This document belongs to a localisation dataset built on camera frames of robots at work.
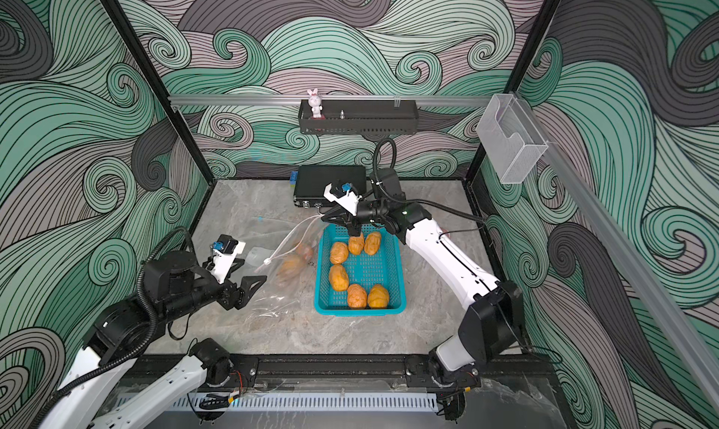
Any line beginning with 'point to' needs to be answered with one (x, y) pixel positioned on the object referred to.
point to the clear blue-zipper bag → (286, 297)
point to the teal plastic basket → (359, 275)
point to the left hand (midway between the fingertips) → (253, 266)
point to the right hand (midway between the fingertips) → (323, 215)
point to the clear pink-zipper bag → (306, 280)
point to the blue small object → (293, 177)
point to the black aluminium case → (312, 180)
